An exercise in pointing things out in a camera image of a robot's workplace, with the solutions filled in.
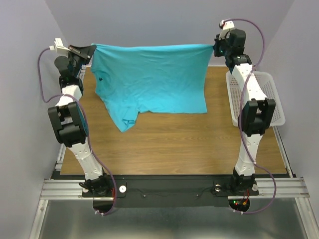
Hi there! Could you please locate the white plastic laundry basket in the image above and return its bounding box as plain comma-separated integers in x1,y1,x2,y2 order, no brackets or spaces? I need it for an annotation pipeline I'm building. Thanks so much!
225,71,286,127

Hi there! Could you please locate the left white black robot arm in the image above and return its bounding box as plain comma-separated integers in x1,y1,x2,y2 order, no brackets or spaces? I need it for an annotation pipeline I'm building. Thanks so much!
48,45,111,196

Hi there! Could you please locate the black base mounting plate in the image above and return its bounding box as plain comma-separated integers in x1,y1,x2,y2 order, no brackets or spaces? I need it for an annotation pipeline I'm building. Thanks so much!
41,175,259,211

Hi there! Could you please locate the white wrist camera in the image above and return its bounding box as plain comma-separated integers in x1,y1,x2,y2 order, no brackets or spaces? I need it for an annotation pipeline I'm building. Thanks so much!
218,20,235,39
49,38,70,56

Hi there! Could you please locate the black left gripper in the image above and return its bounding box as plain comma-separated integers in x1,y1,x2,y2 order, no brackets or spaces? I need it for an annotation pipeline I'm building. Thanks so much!
65,44,95,77

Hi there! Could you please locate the turquoise t shirt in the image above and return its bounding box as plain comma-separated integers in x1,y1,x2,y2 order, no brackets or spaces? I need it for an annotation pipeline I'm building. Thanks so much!
91,44,213,132

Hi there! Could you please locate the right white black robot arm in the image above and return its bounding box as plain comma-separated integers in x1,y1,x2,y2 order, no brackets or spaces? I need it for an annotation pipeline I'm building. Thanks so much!
214,27,276,194

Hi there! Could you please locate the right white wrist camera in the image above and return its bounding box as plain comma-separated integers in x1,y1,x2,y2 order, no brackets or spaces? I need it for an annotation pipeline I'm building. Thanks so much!
218,20,235,39

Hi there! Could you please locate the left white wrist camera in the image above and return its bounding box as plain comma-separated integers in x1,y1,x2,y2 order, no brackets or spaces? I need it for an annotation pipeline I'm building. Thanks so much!
49,38,70,56

